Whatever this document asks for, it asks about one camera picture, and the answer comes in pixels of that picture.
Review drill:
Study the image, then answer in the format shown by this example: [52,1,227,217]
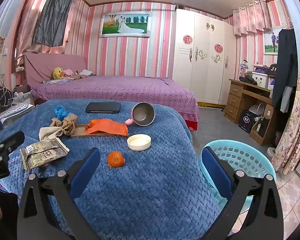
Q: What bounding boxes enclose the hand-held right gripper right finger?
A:
[201,146,284,240]

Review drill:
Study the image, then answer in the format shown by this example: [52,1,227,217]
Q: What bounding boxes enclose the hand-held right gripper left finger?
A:
[16,147,102,240]

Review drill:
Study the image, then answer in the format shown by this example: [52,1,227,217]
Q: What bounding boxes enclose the orange mandarin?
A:
[107,151,126,168]

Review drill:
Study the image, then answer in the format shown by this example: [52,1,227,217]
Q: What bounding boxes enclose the newsprint pattern snack packet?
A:
[19,138,70,171]

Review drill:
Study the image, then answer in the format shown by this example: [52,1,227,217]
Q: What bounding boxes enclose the light blue plastic basket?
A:
[199,139,277,233]

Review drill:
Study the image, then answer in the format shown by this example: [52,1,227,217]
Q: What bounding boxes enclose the orange plastic bag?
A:
[85,119,129,137]

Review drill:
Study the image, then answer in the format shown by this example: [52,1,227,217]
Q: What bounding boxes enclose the brown paper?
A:
[50,114,79,137]

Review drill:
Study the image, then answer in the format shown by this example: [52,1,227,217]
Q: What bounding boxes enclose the blue fluffy scrunchie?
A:
[54,105,71,121]

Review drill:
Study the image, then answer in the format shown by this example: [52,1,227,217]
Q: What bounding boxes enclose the white round bowl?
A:
[127,134,152,151]

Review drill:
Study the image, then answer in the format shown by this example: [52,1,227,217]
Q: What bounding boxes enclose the white perforated plastic basket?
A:
[0,103,36,121]

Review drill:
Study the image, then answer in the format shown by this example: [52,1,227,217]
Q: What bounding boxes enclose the black patterned cushion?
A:
[0,83,15,116]

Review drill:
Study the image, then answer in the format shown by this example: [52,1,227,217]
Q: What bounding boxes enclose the tan phone case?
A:
[70,124,121,139]

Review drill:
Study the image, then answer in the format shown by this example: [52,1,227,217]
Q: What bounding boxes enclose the white standing fan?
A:
[267,146,278,161]

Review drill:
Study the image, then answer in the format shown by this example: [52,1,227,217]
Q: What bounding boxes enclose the black paper bag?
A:
[238,109,258,134]

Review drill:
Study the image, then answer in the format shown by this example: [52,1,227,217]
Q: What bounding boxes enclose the brown cardboard box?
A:
[250,116,271,139]

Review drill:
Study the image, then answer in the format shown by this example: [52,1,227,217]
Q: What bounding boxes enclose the blue fleece blanket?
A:
[0,99,222,240]

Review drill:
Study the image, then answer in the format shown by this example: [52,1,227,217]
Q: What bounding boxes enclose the white small fan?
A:
[248,103,266,116]

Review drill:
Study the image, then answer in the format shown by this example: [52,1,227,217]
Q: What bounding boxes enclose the wooden desk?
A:
[223,78,278,146]

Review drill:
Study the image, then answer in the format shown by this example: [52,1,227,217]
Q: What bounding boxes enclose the pink covered headboard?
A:
[23,52,89,86]

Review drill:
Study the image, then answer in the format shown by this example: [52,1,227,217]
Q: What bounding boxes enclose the pink steel mug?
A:
[125,102,156,127]

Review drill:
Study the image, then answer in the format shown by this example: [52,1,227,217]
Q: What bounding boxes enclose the yellow duck plush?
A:
[52,67,65,80]

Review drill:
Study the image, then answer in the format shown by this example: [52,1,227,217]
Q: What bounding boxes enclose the purple dotted bed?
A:
[30,76,199,131]

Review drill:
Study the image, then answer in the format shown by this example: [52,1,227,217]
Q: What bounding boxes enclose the dark cloth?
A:
[238,76,258,86]

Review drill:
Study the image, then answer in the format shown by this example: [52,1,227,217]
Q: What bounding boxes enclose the white storage box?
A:
[251,71,270,89]

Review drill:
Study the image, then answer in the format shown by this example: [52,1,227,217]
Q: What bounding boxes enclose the white wardrobe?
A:
[172,8,238,106]

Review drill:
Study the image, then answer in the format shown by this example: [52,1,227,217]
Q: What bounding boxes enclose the desk lamp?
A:
[238,59,249,81]

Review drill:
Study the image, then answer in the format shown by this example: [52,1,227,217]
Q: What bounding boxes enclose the pink satin curtain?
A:
[14,0,90,64]

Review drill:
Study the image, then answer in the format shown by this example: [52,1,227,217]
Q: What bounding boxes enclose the grey curtain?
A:
[32,0,74,48]

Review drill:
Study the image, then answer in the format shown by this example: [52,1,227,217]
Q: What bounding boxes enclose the dark hanging clothes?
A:
[272,28,299,113]

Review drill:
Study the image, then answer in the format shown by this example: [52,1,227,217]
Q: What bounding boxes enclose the framed wedding picture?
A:
[98,12,151,38]

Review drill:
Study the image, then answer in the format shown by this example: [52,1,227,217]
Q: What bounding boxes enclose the pink floral valance curtain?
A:
[233,0,272,37]

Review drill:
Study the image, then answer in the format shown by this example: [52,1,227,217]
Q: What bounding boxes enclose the small couple wall poster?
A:
[263,29,282,55]

